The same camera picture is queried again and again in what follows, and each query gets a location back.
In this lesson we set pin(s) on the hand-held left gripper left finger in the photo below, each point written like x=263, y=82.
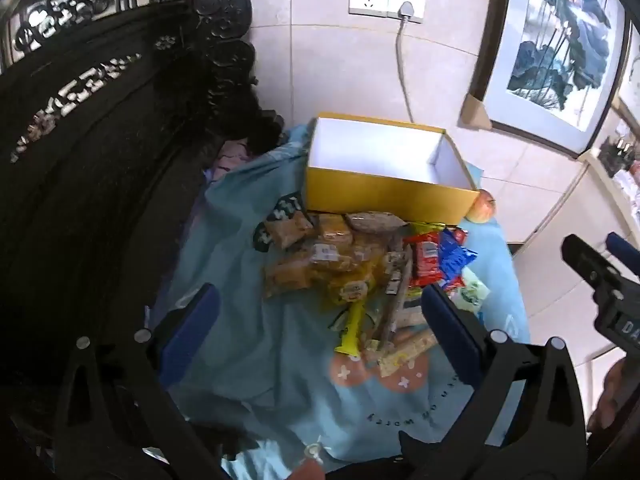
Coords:
x=190, y=325

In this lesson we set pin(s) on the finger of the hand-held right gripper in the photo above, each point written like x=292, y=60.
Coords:
x=622, y=249
x=582, y=260

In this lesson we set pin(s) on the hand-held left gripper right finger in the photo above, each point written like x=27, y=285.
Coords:
x=450, y=330

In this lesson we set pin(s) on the clear rice stick packet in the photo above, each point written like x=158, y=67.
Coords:
x=407, y=350

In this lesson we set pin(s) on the blue snack packet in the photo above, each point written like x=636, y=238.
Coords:
x=454, y=257

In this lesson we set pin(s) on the red cracker packet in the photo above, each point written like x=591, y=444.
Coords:
x=425, y=260

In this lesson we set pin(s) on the clear pastry bag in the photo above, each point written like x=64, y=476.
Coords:
x=305, y=270

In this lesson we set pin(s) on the yellow cardboard box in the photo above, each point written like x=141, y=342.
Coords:
x=390, y=195

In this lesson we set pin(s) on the person's right hand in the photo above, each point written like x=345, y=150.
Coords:
x=607, y=400

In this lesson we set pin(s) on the white green snack packet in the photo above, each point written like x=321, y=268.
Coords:
x=470, y=295

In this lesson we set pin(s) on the clear long snack packet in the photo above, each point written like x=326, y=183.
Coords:
x=395, y=290

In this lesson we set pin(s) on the light blue printed blanket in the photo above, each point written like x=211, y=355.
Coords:
x=280, y=360

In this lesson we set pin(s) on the yellow stick snack packet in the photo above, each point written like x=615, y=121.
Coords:
x=352, y=330

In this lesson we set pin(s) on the yellow round label packet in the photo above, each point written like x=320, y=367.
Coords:
x=355, y=287

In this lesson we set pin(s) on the yellow green label packet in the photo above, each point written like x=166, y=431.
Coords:
x=430, y=227

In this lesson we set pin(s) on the red yellow apple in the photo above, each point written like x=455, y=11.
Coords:
x=481, y=206

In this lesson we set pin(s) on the grey brown snack packet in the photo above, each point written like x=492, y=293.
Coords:
x=372, y=222

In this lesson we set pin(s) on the brown cookie packet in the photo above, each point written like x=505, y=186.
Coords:
x=292, y=227

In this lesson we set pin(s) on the yellow biscuit packet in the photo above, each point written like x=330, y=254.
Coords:
x=334, y=230

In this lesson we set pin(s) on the purple cloth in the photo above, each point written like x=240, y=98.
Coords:
x=227, y=160

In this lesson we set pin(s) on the cardboard corner protector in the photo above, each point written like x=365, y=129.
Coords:
x=475, y=112

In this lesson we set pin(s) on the dark carved wooden furniture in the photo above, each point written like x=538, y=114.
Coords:
x=100, y=160

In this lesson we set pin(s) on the framed lotus painting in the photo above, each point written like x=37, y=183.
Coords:
x=560, y=45

